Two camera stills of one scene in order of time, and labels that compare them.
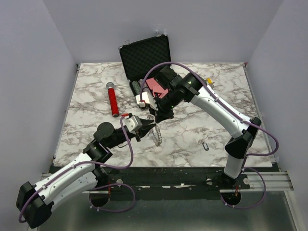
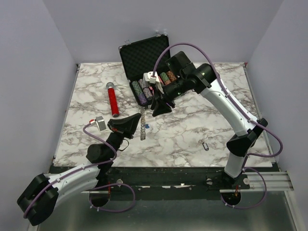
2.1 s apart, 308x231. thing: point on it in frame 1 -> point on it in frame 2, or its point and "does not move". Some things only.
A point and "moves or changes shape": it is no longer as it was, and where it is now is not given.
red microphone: [113, 99] does not move
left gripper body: [137, 137] -> [113, 128]
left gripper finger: [143, 130] -> [128, 132]
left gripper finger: [145, 123] -> [130, 122]
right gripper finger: [158, 118] -> [159, 108]
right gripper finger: [162, 115] -> [161, 108]
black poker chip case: [138, 57] does not move
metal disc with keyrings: [157, 136] moves or changes shape
